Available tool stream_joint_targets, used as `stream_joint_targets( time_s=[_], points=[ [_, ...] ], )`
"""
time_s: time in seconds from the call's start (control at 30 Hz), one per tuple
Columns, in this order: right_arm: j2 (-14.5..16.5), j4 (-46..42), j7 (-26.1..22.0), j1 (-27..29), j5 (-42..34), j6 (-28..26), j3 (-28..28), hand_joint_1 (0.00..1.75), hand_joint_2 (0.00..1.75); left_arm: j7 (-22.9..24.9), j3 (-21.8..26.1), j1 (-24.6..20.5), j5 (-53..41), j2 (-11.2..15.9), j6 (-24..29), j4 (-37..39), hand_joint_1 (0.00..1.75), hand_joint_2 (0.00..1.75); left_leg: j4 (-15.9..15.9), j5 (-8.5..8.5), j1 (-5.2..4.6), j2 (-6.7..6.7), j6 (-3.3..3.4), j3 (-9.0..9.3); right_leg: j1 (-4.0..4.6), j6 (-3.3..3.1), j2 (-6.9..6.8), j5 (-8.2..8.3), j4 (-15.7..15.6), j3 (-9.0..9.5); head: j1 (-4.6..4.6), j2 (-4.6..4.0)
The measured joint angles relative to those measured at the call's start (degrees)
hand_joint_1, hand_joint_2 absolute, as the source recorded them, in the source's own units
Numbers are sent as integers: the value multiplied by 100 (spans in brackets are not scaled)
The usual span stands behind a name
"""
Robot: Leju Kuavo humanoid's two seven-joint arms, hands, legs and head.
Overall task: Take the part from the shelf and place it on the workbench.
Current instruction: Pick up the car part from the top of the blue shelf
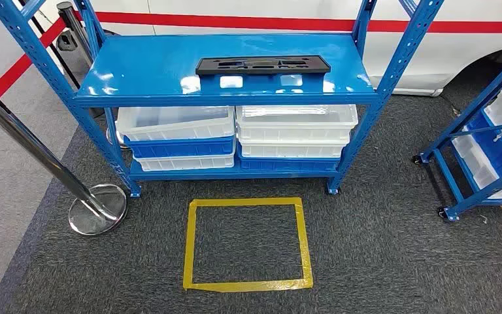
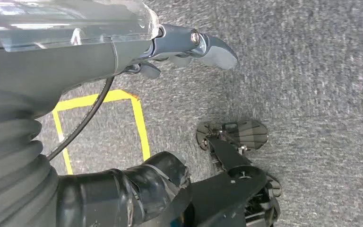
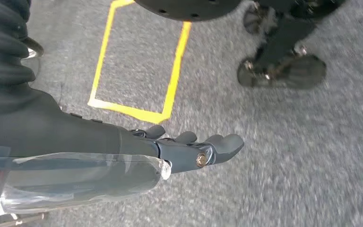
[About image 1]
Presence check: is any black plastic panel part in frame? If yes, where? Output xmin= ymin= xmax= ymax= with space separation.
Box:
xmin=195 ymin=55 xmax=331 ymax=77

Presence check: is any blue metal shelf rack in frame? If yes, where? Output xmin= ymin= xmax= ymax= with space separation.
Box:
xmin=0 ymin=0 xmax=444 ymax=198

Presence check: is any white car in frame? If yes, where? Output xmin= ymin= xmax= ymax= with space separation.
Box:
xmin=39 ymin=0 xmax=502 ymax=97

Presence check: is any blue wheeled bin rack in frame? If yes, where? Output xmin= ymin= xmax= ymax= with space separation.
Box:
xmin=411 ymin=45 xmax=502 ymax=222

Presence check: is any red barrier belt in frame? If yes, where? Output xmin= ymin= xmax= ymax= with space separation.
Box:
xmin=0 ymin=17 xmax=68 ymax=99

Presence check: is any black stanchion post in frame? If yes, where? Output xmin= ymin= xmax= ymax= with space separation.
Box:
xmin=56 ymin=1 xmax=131 ymax=151

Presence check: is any chrome stanchion post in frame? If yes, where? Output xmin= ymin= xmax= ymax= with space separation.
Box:
xmin=0 ymin=84 xmax=129 ymax=237

